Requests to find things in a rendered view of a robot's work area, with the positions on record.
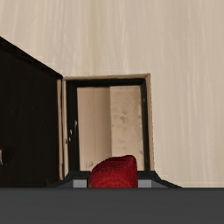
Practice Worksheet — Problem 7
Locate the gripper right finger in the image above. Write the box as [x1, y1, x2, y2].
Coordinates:
[136, 170, 182, 189]

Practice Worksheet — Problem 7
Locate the dark hinged box lid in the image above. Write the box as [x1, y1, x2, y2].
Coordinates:
[0, 36, 64, 189]

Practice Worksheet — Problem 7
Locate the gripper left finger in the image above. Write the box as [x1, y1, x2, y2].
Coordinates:
[46, 170, 92, 189]

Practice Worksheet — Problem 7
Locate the red strawberry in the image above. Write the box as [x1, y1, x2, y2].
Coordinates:
[87, 154, 139, 189]

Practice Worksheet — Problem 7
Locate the wooden box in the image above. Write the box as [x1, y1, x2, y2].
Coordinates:
[56, 73, 156, 181]

